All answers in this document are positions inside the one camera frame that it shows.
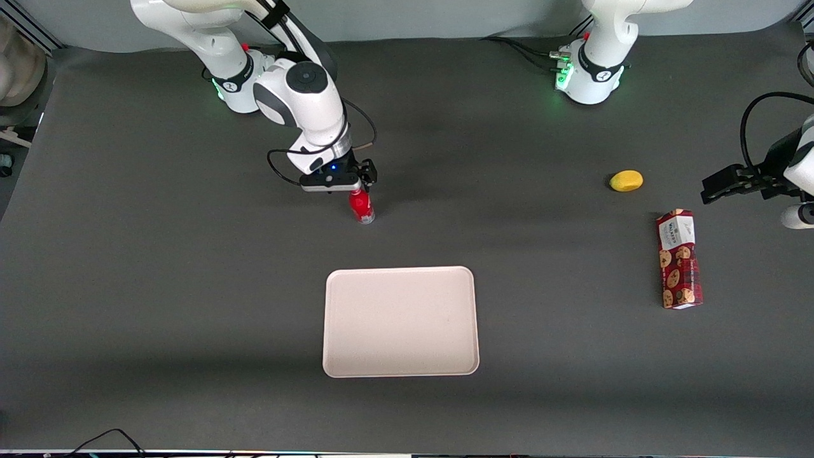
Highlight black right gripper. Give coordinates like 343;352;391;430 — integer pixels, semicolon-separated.
303;156;378;193

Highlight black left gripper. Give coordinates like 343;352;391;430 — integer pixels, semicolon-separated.
701;129;803;204

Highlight red coke bottle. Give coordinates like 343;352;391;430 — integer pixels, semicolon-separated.
348;189;376;225

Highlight beige rectangular tray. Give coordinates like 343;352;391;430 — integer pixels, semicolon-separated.
322;266;480;378

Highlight red cookie box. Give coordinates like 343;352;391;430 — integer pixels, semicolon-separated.
656;209;704;310

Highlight yellow mango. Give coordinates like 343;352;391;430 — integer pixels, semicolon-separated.
609;170;644;192

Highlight dark grey table mat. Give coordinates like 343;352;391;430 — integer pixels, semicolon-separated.
0;25;814;455

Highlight beige round stool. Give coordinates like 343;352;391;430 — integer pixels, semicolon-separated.
0;16;46;108

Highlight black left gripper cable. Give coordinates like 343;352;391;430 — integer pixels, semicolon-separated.
740;92;814;176

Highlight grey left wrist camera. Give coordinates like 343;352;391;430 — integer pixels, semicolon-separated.
781;204;814;230

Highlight black left arm base cables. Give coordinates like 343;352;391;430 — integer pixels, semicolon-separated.
480;35;573;74

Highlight thin black cable loop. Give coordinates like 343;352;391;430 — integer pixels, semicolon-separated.
67;428;147;458

